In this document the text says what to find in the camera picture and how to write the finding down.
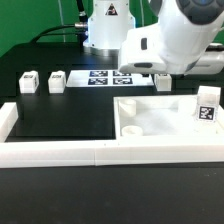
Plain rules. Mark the white U-shaped obstacle fence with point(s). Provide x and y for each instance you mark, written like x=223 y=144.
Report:
x=140 y=150

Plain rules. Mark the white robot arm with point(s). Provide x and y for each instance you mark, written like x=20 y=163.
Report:
x=111 y=21

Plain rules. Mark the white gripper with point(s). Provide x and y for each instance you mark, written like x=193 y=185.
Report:
x=176 y=51

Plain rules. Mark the white marker sheet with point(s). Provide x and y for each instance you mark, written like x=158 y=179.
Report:
x=106 y=78

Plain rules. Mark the white square table top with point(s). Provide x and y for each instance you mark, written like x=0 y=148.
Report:
x=145 y=116

